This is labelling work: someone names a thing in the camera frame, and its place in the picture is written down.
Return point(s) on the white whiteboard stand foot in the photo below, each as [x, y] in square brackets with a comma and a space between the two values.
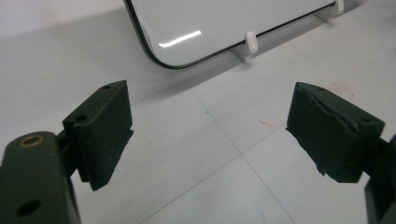
[336, 7]
[251, 43]

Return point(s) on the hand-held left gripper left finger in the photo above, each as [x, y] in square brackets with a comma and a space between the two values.
[99, 137]

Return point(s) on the white whiteboard with black rim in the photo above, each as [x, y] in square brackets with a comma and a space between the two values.
[218, 21]

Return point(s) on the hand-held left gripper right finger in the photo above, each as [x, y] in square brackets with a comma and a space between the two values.
[333, 140]

